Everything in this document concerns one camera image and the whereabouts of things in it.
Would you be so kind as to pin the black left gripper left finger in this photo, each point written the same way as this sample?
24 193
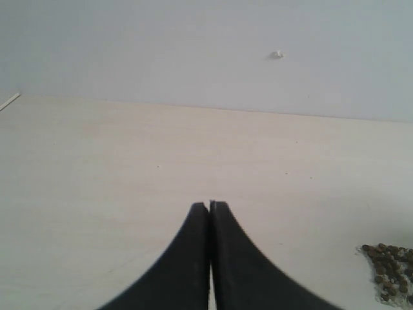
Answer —
180 277

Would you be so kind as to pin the pile of brown pellets and rice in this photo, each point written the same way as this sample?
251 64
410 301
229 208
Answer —
391 267

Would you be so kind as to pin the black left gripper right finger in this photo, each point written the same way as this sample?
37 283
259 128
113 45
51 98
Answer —
243 277

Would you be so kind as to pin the small white wall hook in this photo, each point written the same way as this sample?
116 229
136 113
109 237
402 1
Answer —
276 55

